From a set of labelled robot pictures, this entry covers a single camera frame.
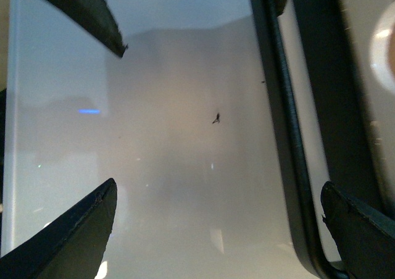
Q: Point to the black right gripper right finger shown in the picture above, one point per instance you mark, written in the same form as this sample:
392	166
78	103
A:
364	236

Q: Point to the black drawer handle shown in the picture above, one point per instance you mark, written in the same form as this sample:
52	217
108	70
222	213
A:
315	248

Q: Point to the black debris speck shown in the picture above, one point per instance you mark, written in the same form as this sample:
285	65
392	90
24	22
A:
217	118

